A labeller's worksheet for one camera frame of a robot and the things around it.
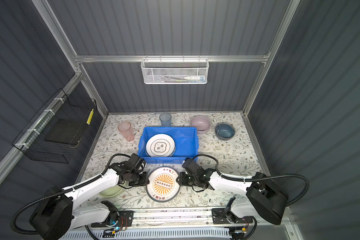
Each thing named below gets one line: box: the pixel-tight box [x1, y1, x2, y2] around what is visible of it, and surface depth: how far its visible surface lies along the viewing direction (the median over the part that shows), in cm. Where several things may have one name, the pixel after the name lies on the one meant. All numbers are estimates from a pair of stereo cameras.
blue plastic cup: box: [159, 112, 172, 127], surface depth 105 cm
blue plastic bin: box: [137, 126, 199, 164], surface depth 101 cm
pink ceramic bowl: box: [189, 115, 211, 135], surface depth 112 cm
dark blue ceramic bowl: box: [214, 123, 236, 141], surface depth 107 cm
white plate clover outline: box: [145, 133, 176, 158], surface depth 101 cm
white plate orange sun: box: [146, 166, 181, 203], surface depth 84 cm
